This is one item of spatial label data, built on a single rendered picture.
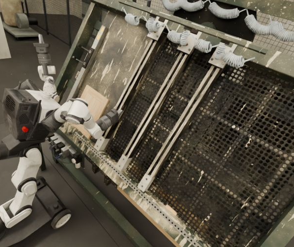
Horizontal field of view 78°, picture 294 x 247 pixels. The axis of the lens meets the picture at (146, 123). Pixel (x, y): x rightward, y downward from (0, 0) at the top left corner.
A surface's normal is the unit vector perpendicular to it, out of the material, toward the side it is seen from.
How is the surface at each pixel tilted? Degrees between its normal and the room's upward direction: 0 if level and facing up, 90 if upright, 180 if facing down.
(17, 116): 90
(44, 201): 0
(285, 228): 59
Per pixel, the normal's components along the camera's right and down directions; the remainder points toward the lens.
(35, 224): 0.20, -0.77
